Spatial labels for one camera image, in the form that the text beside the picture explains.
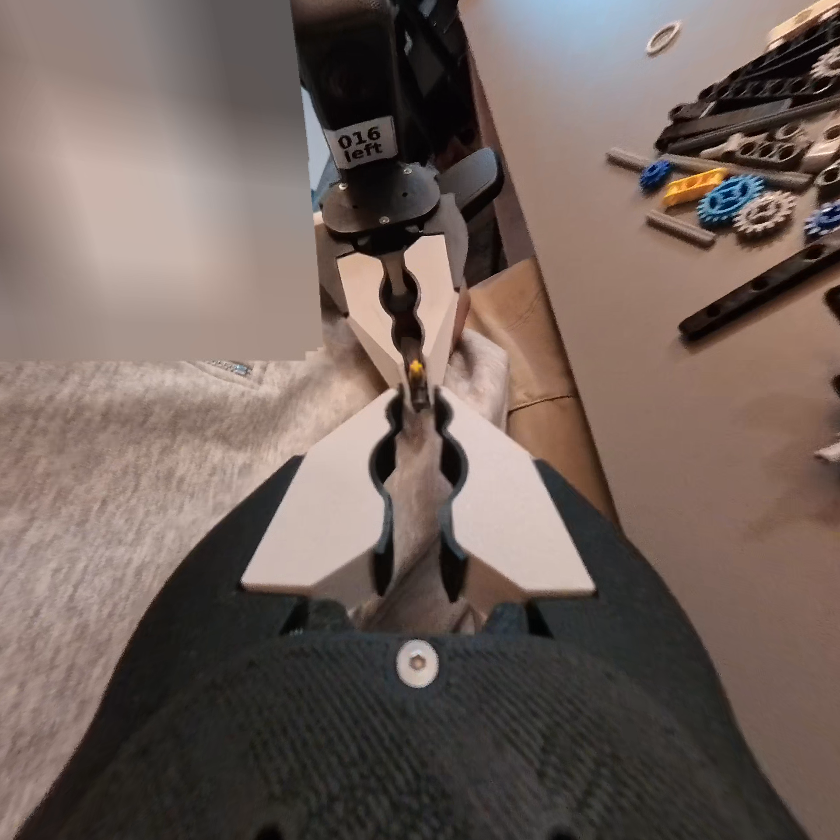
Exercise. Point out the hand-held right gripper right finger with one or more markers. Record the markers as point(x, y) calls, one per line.
point(512, 525)

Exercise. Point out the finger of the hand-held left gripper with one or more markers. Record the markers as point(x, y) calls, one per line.
point(449, 289)
point(364, 302)

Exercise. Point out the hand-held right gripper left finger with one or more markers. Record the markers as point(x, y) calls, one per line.
point(321, 525)

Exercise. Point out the small yellow grey lego assembly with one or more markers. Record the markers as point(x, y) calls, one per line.
point(415, 371)

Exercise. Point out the small blue lego gear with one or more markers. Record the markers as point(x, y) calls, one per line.
point(656, 174)
point(825, 220)

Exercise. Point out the short grey lego axle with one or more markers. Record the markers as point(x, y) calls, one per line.
point(682, 229)

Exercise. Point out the yellow lego connector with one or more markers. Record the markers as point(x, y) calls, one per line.
point(692, 188)

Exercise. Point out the long black lego beam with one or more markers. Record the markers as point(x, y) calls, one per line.
point(735, 303)

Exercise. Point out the medium blue lego gear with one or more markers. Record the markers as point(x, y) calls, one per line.
point(730, 201)

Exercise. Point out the short grey lego beam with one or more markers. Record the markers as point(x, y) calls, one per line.
point(722, 145)

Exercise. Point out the flat black lego bar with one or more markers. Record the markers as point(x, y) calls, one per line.
point(715, 128)

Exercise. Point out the small grey lego gear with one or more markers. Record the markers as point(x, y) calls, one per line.
point(764, 214)

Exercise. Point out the long grey lego axle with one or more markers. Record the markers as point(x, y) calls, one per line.
point(754, 174)

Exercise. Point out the black lego beam with holes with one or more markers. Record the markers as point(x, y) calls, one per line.
point(735, 85)

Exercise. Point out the light grey lego connector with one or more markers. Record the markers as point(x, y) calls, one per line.
point(823, 151)

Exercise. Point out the large grey lego gear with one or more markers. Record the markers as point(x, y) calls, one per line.
point(830, 65)

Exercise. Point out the brown leather chair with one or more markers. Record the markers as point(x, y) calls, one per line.
point(544, 367)

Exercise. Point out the person's grey sweatshirt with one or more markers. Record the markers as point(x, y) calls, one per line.
point(131, 492)

